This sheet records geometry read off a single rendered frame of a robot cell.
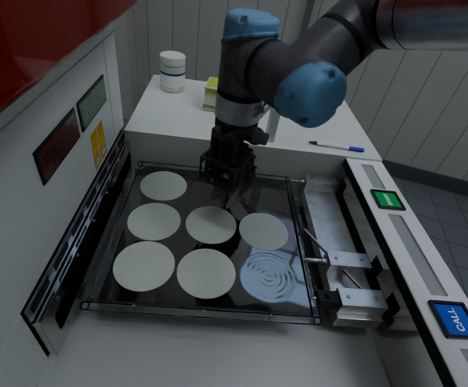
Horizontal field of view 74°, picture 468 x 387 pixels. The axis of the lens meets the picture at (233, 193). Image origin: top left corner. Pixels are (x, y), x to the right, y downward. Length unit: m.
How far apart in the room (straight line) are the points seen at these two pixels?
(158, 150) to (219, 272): 0.35
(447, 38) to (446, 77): 2.18
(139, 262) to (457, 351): 0.48
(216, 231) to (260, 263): 0.11
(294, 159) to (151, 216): 0.37
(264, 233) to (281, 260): 0.07
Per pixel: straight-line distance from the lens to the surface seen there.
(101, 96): 0.61
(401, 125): 2.62
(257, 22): 0.44
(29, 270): 0.45
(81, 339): 0.60
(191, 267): 0.55
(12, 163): 0.39
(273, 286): 0.55
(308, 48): 0.40
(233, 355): 0.57
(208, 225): 0.61
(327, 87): 0.37
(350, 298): 0.58
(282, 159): 0.77
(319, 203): 0.76
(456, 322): 0.58
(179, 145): 0.75
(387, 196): 0.73
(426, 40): 0.38
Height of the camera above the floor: 1.35
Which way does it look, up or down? 40 degrees down
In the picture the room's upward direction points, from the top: 10 degrees clockwise
